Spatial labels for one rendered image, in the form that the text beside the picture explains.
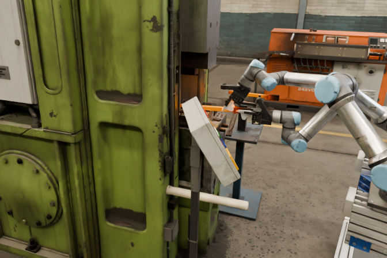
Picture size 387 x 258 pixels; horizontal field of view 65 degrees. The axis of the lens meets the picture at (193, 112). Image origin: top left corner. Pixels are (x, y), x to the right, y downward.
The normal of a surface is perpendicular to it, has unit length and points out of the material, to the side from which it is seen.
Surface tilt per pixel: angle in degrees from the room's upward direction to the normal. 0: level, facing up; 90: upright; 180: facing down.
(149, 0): 89
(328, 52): 90
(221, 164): 90
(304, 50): 90
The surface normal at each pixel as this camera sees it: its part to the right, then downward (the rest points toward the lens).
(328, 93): -0.86, 0.06
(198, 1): -0.29, 0.31
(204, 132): 0.14, 0.32
